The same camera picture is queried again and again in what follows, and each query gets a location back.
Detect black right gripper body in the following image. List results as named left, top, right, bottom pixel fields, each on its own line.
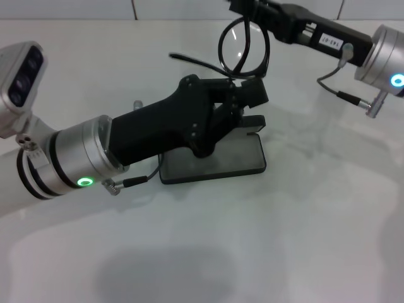
left=268, top=2, right=374, bottom=68

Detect silver left camera bracket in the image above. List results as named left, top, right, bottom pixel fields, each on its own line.
left=0, top=107, right=53, bottom=177

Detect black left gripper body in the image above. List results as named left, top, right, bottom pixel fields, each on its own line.
left=107, top=74, right=247, bottom=167

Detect black glasses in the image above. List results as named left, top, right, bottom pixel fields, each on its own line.
left=169, top=17, right=271, bottom=80

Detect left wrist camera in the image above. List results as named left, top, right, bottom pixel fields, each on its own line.
left=0, top=40, right=49, bottom=111

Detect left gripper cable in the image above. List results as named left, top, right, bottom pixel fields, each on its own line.
left=101, top=159, right=163, bottom=197

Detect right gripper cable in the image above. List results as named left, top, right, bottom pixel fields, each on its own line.
left=316, top=44, right=388, bottom=118

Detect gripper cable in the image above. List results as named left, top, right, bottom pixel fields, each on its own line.
left=316, top=44, right=388, bottom=118
left=101, top=159, right=163, bottom=197

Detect black glasses case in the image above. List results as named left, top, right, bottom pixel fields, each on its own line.
left=158, top=114, right=267, bottom=185

